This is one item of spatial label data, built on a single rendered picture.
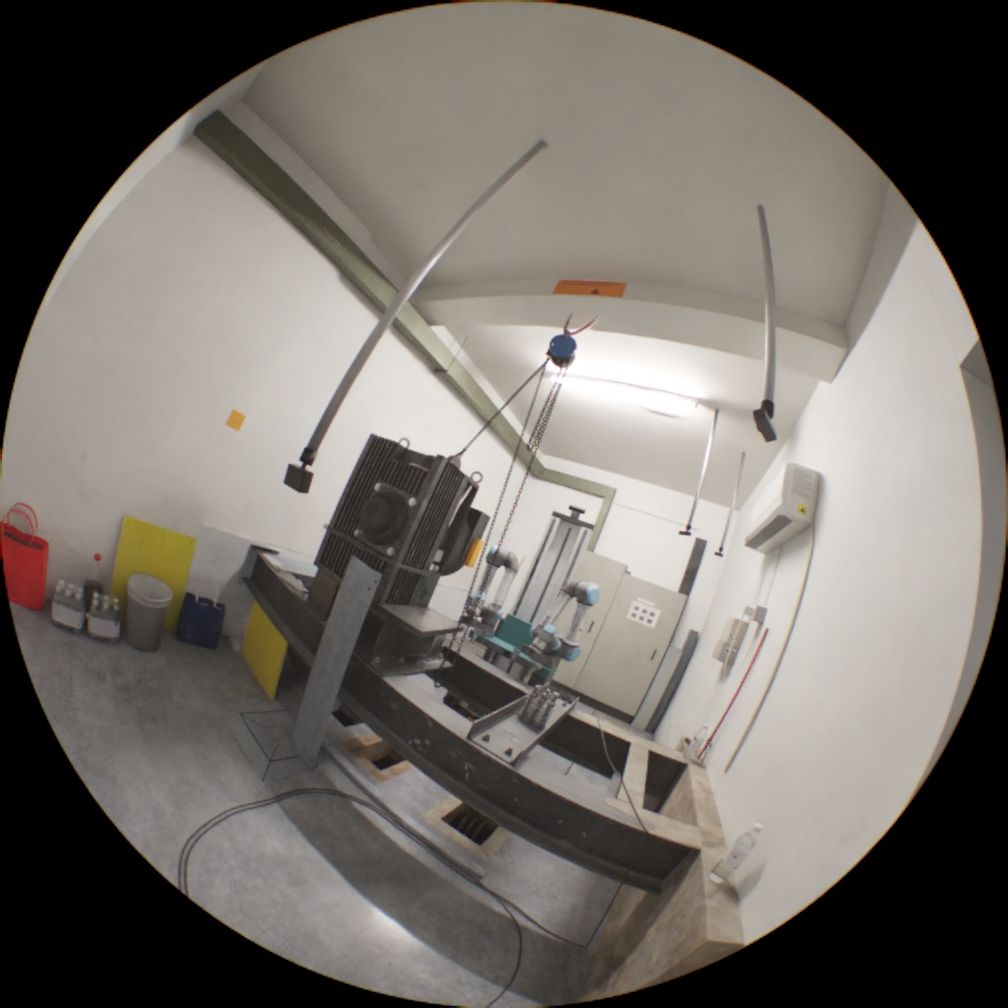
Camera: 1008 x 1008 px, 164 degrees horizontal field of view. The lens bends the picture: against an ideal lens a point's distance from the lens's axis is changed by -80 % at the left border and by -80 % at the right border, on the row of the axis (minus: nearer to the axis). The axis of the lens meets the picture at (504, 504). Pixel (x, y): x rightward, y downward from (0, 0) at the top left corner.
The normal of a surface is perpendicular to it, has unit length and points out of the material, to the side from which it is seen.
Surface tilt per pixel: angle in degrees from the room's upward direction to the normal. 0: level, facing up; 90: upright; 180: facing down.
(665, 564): 90
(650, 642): 90
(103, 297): 90
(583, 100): 180
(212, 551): 90
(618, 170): 180
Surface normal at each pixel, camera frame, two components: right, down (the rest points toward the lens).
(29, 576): 0.84, 0.27
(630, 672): -0.40, -0.30
